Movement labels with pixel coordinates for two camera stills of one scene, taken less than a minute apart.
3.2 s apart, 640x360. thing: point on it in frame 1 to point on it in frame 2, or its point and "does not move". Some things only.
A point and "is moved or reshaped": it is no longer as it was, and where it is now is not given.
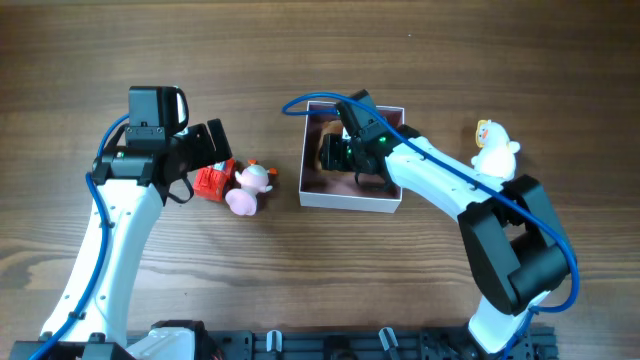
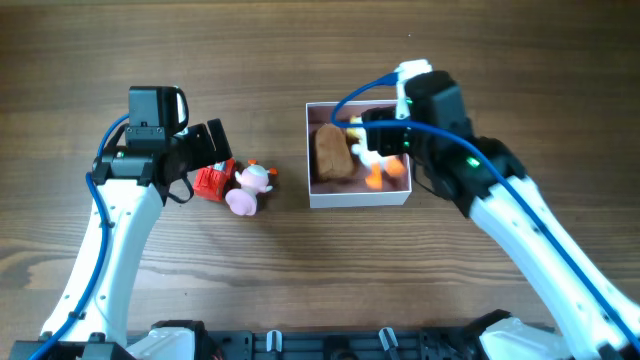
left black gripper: (206, 154) does not move
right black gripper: (329, 153) to (380, 139)
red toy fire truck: (210, 182) does not move
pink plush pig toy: (242, 200) does not move
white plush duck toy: (495, 155) is moved or reshaped
